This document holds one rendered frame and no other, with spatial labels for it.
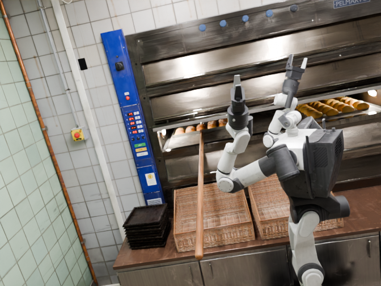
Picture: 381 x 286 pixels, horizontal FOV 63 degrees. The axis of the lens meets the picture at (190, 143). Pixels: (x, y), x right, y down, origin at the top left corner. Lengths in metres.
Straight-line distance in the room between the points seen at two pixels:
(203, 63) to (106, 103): 0.81
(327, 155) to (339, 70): 1.18
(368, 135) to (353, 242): 0.85
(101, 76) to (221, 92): 0.93
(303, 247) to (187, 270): 0.88
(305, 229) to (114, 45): 1.75
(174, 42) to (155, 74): 0.27
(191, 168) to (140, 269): 0.85
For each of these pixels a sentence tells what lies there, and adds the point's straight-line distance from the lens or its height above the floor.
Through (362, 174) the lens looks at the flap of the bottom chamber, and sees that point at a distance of 2.83.
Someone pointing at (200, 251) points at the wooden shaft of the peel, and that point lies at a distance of 1.19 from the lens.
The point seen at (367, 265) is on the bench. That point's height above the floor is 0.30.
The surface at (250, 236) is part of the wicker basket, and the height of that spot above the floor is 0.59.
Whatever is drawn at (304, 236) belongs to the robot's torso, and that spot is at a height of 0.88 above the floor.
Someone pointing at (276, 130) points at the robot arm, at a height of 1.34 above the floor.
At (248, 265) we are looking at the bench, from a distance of 2.33.
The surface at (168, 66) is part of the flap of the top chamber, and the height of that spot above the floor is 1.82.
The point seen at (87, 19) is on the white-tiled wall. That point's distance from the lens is 2.53.
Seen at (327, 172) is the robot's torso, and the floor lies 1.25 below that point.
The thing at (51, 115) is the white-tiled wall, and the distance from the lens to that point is 2.70.
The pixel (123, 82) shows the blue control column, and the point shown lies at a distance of 2.43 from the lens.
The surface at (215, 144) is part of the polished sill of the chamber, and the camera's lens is 2.47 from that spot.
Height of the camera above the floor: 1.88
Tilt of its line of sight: 16 degrees down
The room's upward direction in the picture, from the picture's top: 12 degrees counter-clockwise
